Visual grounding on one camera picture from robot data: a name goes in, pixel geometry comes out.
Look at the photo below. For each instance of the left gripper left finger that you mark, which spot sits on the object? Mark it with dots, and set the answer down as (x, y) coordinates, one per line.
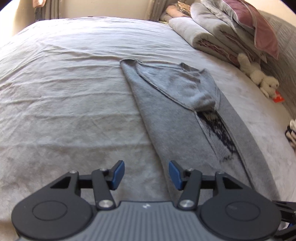
(104, 181)

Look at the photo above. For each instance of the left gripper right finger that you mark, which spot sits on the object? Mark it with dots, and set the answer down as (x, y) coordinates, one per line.
(189, 182)

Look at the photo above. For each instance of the grey knit cat sweater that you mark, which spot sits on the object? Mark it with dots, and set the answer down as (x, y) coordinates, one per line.
(189, 120)

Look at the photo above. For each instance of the pink clothes by curtain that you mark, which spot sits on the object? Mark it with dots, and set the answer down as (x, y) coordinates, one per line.
(175, 10)

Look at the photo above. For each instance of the pile of white socks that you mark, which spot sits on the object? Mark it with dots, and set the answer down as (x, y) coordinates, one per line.
(290, 134)

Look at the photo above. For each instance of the grey bed sheet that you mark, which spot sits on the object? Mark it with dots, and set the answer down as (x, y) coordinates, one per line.
(67, 110)

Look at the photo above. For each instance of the orange red packet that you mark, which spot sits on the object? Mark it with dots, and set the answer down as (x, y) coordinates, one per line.
(278, 98)

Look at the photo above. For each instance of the white plush toy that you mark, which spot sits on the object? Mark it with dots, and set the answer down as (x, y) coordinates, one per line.
(267, 84)

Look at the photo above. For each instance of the lower folded grey quilt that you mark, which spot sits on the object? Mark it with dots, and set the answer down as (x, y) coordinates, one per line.
(202, 40)

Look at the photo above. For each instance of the folded grey quilt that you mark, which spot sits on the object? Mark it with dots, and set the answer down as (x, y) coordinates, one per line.
(223, 32)
(202, 40)

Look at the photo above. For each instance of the pink velvet pillow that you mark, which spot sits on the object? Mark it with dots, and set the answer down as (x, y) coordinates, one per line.
(265, 38)

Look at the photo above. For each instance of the upper folded grey quilt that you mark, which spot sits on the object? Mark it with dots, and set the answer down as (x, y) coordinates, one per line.
(223, 32)

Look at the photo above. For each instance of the right grey curtain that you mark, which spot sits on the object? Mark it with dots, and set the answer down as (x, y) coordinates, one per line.
(155, 9)

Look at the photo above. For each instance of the grey curtain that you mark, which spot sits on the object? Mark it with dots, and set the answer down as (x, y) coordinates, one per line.
(51, 10)
(155, 9)

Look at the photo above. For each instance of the grey quilted pillow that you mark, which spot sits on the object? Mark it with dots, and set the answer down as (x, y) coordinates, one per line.
(222, 11)

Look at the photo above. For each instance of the left grey curtain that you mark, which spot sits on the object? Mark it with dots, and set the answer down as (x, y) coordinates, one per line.
(51, 10)

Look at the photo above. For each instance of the hanging pink towel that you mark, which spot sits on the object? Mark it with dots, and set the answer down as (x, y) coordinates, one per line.
(38, 3)

